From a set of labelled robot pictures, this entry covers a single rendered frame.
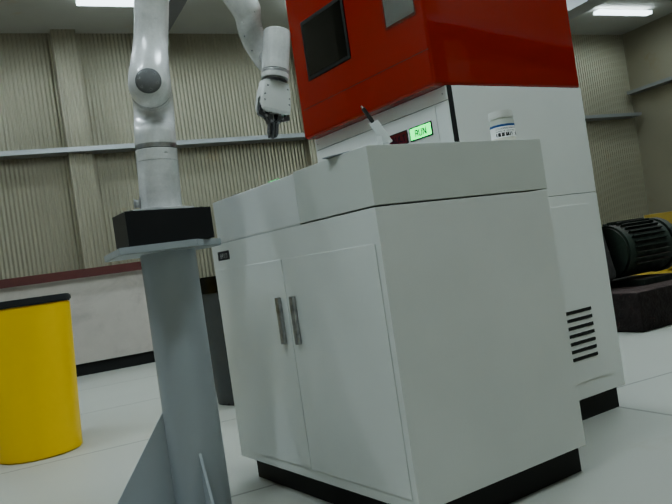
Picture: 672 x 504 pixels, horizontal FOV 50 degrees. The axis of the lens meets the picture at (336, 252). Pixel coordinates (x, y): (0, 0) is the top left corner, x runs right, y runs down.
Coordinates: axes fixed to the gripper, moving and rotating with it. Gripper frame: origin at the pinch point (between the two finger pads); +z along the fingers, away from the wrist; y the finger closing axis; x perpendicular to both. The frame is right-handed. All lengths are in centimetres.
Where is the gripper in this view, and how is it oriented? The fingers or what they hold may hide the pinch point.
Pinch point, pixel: (272, 131)
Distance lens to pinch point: 218.7
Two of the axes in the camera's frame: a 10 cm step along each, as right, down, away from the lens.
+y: -8.3, -0.9, -5.4
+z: -0.3, 9.9, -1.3
